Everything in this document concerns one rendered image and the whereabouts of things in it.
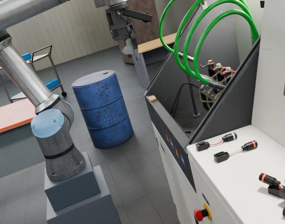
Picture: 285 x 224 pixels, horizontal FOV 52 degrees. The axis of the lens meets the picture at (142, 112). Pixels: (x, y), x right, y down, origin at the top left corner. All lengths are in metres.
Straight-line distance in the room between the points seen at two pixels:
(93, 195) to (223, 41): 0.99
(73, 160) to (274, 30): 0.78
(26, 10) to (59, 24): 9.38
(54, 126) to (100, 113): 2.04
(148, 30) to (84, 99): 3.55
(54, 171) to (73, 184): 0.08
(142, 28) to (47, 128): 5.36
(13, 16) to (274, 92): 0.80
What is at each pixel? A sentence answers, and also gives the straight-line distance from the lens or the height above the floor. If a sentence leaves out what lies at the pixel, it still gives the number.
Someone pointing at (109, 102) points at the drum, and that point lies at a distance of 3.06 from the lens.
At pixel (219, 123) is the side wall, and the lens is 0.93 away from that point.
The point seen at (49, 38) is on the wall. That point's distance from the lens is 10.39.
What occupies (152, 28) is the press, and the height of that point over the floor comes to 0.70.
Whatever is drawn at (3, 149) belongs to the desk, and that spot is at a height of 0.59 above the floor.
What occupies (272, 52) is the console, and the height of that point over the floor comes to 1.20.
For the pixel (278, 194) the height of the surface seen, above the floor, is 0.99.
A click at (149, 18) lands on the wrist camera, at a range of 1.13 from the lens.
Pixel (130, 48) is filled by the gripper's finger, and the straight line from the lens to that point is 1.12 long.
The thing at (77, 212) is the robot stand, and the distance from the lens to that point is 1.14.
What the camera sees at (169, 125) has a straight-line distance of 1.13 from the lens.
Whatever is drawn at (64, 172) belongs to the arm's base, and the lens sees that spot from 1.11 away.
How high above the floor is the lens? 1.43
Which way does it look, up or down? 21 degrees down
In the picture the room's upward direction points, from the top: 16 degrees counter-clockwise
